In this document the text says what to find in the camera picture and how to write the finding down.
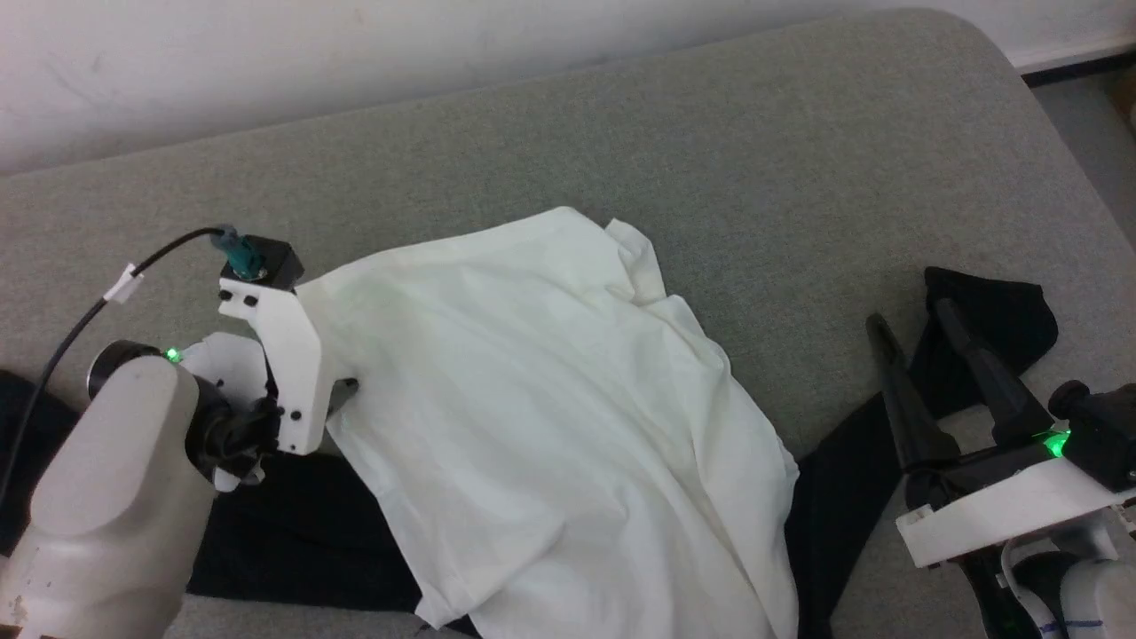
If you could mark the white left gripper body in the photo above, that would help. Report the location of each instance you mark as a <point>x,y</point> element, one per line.
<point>297,373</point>

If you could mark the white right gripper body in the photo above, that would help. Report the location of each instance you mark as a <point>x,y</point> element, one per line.
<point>1003,510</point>

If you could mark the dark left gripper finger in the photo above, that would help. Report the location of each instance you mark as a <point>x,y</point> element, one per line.
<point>342,395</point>

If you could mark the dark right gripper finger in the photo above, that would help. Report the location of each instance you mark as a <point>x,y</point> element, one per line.
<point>1007,408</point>
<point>914,426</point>

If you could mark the white and black t-shirt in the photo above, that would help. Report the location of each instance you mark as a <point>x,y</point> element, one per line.
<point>532,399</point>

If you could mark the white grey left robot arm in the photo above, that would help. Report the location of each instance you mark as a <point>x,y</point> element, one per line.
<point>106,461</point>

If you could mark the dark baseboard strip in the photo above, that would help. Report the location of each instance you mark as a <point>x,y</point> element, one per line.
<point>1074,69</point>

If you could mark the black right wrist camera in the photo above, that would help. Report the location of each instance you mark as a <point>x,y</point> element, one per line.
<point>1105,435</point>

